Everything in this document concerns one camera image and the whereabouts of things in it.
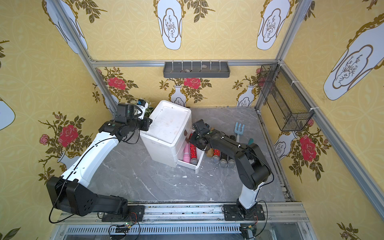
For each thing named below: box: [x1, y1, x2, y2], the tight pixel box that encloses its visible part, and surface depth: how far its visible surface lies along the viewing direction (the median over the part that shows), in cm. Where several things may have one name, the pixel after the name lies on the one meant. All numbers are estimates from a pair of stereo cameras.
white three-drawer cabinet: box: [140, 100, 206, 174], surface depth 83 cm
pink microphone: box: [183, 142, 191, 163], surface depth 92 cm
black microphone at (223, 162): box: [219, 151, 228, 168], surface depth 90 cm
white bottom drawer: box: [176, 130, 207, 174], surface depth 87 cm
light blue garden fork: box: [234, 122, 245, 143], surface depth 108 cm
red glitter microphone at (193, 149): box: [189, 133, 197, 161], surface depth 94 cm
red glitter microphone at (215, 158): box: [211, 149, 221, 164], surface depth 92 cm
